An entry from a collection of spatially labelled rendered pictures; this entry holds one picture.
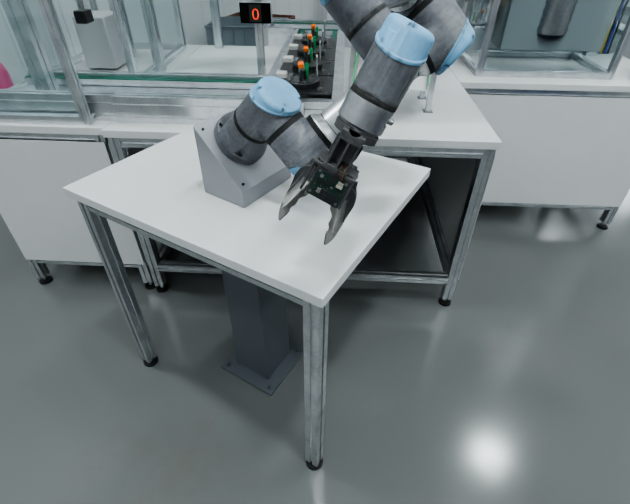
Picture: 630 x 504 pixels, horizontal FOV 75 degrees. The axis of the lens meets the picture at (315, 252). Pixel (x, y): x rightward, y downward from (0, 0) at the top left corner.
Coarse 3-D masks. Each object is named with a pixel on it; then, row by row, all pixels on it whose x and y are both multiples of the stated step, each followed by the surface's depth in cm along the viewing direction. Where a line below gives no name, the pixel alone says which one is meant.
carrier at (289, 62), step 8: (320, 40) 182; (312, 48) 186; (320, 48) 184; (288, 56) 194; (304, 56) 183; (312, 56) 188; (320, 56) 186; (288, 64) 190; (296, 64) 183; (304, 64) 181; (312, 64) 183; (320, 64) 183; (328, 64) 191; (288, 72) 180; (296, 72) 180; (312, 72) 180; (320, 72) 180; (328, 72) 180
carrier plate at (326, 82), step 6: (282, 78) 173; (324, 78) 173; (330, 78) 173; (324, 84) 167; (330, 84) 167; (300, 90) 161; (306, 90) 161; (312, 90) 161; (324, 90) 161; (330, 90) 161; (312, 96) 158; (318, 96) 158; (324, 96) 158; (330, 96) 158
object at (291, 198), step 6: (300, 180) 69; (294, 186) 70; (306, 186) 70; (288, 192) 71; (294, 192) 70; (300, 192) 70; (306, 192) 70; (288, 198) 71; (294, 198) 71; (282, 204) 72; (288, 204) 72; (294, 204) 72; (282, 210) 72; (288, 210) 72; (282, 216) 73
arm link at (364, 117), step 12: (348, 96) 60; (360, 96) 64; (348, 108) 59; (360, 108) 58; (372, 108) 58; (348, 120) 59; (360, 120) 59; (372, 120) 59; (384, 120) 59; (360, 132) 60; (372, 132) 60
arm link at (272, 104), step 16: (272, 80) 100; (256, 96) 98; (272, 96) 97; (288, 96) 100; (240, 112) 104; (256, 112) 100; (272, 112) 98; (288, 112) 98; (256, 128) 103; (272, 128) 100
